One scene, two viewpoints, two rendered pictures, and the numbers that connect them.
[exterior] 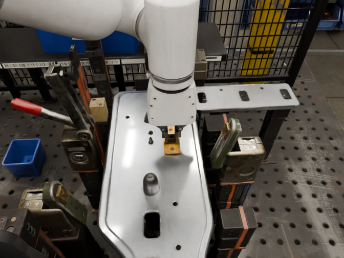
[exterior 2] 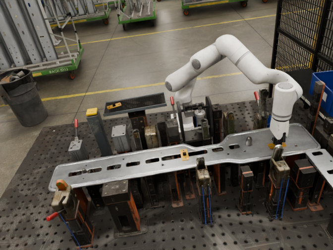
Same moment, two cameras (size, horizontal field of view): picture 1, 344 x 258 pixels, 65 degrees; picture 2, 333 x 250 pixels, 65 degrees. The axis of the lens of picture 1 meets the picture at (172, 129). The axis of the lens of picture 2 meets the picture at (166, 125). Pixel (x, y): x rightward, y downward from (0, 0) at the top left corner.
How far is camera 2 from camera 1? 109 cm
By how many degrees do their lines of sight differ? 67
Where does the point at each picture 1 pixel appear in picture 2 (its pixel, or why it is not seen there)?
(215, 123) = (302, 162)
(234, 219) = (245, 169)
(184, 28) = (277, 96)
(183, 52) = (276, 104)
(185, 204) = (245, 154)
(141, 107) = (293, 133)
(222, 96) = (324, 161)
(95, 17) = (250, 77)
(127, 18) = not seen: hidden behind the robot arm
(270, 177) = (315, 239)
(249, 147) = (279, 164)
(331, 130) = not seen: outside the picture
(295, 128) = not seen: outside the picture
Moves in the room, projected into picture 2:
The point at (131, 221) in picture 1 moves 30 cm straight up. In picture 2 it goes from (233, 141) to (234, 92)
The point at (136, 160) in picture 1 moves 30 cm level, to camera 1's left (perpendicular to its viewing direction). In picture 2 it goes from (260, 137) to (244, 107)
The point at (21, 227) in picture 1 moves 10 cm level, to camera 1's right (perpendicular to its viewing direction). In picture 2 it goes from (216, 110) to (220, 120)
